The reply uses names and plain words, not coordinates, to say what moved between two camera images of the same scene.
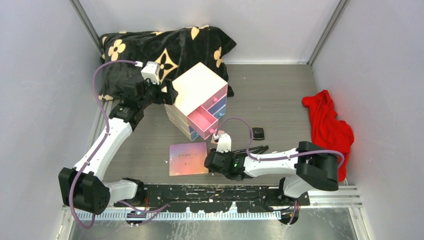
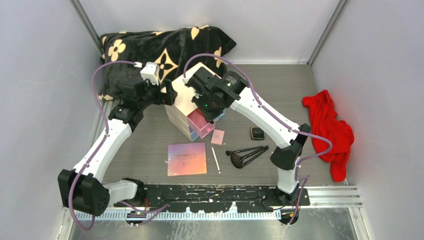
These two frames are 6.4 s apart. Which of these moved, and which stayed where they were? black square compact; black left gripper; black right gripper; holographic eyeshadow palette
Moved: black right gripper
Stayed: black square compact; black left gripper; holographic eyeshadow palette
